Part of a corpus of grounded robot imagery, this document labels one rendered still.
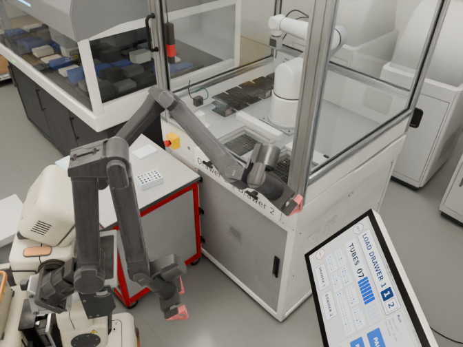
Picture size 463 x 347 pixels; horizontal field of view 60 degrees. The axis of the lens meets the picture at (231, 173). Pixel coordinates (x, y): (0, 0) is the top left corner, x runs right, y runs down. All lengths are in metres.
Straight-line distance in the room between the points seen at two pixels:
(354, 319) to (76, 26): 1.87
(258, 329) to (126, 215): 1.60
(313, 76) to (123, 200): 0.78
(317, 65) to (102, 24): 1.34
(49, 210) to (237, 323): 1.55
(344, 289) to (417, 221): 2.03
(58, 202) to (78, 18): 1.31
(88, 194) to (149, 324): 1.64
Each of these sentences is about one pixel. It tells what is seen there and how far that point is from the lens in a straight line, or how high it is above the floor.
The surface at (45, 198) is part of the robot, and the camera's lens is 1.21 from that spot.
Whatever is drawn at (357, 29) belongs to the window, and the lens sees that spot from 1.55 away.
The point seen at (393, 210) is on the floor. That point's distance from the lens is 3.36.
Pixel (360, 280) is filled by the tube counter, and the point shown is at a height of 1.11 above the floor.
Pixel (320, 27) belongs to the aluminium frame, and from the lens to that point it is 1.37.
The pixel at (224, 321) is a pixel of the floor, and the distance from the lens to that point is 2.49.
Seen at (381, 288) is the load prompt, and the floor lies 1.15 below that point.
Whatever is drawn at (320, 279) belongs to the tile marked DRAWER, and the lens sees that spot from 1.45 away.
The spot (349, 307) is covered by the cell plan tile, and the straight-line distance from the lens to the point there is 1.33.
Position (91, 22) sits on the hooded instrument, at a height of 1.44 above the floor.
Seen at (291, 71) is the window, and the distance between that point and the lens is 1.51.
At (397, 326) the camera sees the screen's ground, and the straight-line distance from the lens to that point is 1.22.
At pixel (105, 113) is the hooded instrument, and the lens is 2.56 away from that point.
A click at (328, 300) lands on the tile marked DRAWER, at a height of 1.01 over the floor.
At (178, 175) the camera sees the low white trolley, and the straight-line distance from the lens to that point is 2.21.
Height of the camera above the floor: 2.12
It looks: 38 degrees down
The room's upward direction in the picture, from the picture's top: 1 degrees clockwise
